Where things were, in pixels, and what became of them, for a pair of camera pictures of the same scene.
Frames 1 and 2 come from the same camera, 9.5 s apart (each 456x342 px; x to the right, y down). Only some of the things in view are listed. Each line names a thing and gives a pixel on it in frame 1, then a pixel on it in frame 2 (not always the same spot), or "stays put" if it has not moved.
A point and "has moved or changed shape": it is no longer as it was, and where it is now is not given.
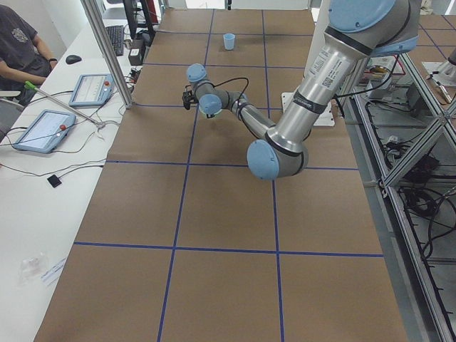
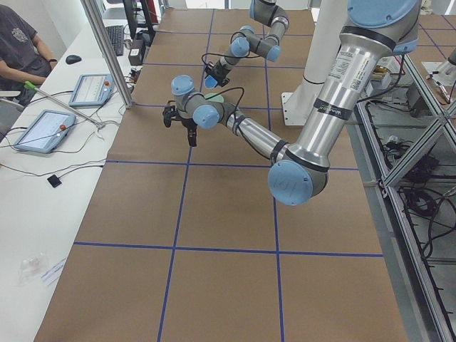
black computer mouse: [72, 59] stays put
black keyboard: [116, 34] stays put
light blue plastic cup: [229, 40] has moved or changed shape
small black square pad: [54, 181] stays put
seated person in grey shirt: [24, 57] stays put
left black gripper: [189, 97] to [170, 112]
